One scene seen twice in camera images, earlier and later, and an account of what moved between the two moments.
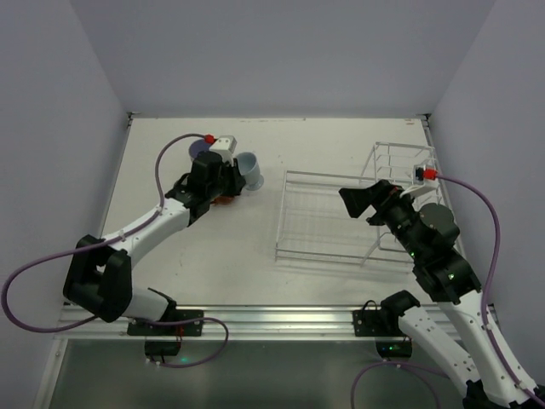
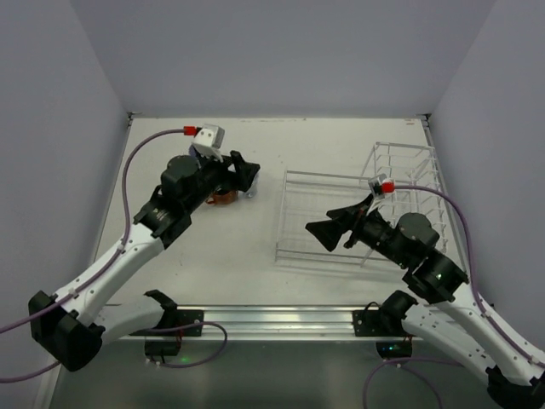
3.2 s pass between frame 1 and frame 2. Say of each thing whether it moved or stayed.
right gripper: moved
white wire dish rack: stayed
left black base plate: stayed
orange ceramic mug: stayed
